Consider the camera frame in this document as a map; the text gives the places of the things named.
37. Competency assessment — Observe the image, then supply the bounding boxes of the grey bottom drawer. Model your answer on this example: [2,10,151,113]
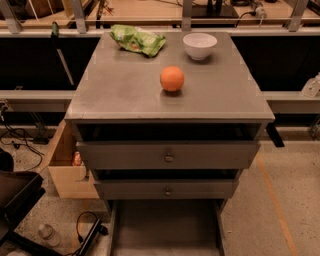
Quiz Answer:
[107,199,225,256]

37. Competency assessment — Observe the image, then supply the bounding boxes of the grey drawer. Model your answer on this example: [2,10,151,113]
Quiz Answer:
[107,199,225,256]
[94,179,239,200]
[76,141,260,170]

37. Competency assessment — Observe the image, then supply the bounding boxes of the grey drawer cabinet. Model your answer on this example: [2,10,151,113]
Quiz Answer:
[64,31,276,214]

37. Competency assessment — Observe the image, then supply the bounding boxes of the grey top drawer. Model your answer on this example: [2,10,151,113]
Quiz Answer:
[76,141,260,170]

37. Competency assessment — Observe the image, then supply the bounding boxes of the grey middle drawer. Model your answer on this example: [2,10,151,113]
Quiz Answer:
[94,179,239,200]

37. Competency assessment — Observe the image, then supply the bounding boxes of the orange fruit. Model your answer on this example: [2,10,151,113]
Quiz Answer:
[160,66,185,92]

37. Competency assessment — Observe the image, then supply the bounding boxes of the red can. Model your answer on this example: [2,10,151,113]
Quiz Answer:
[72,151,82,166]

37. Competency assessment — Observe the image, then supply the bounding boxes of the white bowl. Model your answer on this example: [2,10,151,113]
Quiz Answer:
[183,33,217,61]

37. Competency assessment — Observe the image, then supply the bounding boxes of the green chip bag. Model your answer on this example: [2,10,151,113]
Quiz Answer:
[110,24,166,58]

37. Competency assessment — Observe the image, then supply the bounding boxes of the wooden box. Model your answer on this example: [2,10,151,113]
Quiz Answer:
[45,121,98,199]

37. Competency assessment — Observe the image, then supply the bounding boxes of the clear plastic bottle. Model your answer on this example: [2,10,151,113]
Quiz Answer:
[38,224,61,247]

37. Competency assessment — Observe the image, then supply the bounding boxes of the black office chair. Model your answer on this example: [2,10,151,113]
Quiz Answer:
[0,149,62,256]

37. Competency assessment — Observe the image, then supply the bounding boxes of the black cable loop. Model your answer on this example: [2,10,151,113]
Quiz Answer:
[75,211,101,244]

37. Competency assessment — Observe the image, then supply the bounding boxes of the black floor cables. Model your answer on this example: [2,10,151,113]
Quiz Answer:
[0,103,45,172]

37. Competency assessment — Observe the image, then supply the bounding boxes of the green handled tool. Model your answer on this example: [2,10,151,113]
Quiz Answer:
[51,21,75,86]

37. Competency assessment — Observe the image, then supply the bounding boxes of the metal frame rail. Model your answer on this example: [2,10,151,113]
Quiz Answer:
[0,90,320,114]

